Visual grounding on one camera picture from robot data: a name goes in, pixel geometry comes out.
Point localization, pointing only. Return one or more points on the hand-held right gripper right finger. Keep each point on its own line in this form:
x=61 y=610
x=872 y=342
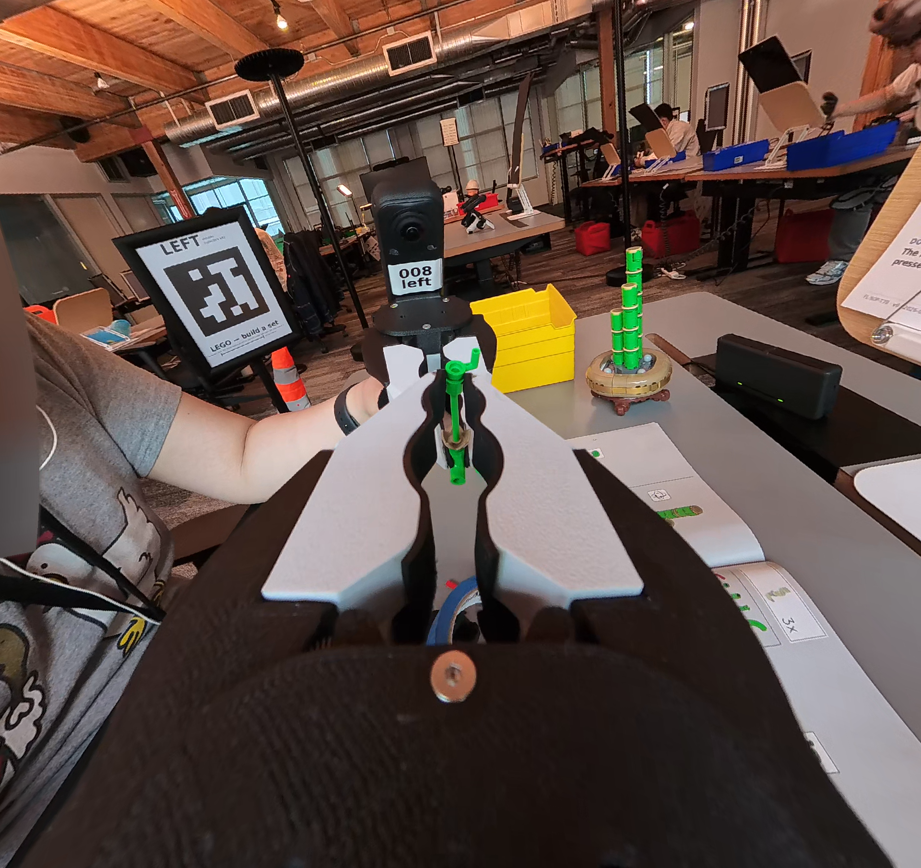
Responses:
x=561 y=523

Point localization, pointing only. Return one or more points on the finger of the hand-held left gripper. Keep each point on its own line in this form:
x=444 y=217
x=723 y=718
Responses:
x=468 y=354
x=406 y=371

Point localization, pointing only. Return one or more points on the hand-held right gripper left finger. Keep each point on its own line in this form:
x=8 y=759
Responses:
x=338 y=523

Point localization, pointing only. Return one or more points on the green lego stem assembly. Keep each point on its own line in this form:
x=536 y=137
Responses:
x=456 y=465

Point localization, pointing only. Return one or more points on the person's left forearm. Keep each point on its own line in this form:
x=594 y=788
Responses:
x=252 y=443

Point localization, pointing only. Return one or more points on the small toy robot arm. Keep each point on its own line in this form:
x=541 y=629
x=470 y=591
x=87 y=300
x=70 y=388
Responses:
x=475 y=210

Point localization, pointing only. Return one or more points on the lego instruction booklet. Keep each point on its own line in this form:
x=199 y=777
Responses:
x=683 y=508

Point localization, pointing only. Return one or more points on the lego bamboo pot model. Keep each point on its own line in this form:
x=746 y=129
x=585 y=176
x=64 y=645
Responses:
x=629 y=379

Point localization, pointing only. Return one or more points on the person's left hand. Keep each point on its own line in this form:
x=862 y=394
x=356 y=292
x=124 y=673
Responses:
x=368 y=397

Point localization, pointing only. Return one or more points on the yellow plastic bin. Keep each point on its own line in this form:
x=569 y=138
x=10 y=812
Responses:
x=532 y=343

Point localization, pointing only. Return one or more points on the black smart wristband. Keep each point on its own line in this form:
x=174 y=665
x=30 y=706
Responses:
x=347 y=411

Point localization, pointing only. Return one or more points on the black pole stand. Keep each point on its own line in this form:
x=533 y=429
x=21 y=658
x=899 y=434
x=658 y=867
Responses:
x=622 y=127
x=316 y=184

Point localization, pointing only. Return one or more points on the orange traffic cone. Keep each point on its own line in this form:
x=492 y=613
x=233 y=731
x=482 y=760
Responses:
x=289 y=382

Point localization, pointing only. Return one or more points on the blue masking tape roll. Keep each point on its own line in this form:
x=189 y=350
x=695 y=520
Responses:
x=450 y=605

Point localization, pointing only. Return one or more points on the black round object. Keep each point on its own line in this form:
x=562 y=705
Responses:
x=466 y=629

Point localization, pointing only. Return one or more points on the red plastic container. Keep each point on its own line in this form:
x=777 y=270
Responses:
x=670 y=235
x=804 y=235
x=592 y=238

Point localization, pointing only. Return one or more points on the black framed marker sign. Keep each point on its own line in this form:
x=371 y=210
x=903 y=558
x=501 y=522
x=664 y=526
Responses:
x=208 y=285

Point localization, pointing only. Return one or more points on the black rectangular device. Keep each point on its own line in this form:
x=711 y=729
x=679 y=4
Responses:
x=777 y=375

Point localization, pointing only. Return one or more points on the blue plastic bin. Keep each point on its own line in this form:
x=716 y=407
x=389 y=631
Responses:
x=842 y=147
x=734 y=156

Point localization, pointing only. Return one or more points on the white stand base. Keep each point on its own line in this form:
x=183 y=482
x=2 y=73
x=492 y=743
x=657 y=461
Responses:
x=892 y=494

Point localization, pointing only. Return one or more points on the wooden instruction board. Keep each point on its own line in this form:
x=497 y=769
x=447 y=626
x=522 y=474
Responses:
x=863 y=271

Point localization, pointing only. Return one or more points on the tablet on wooden stand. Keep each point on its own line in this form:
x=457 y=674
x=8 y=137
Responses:
x=788 y=102

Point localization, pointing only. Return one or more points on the printed instruction sheet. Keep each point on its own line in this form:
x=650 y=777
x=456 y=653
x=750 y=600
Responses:
x=896 y=278

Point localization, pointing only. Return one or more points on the black wall monitor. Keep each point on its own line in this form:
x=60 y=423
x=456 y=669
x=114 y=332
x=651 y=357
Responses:
x=370 y=176

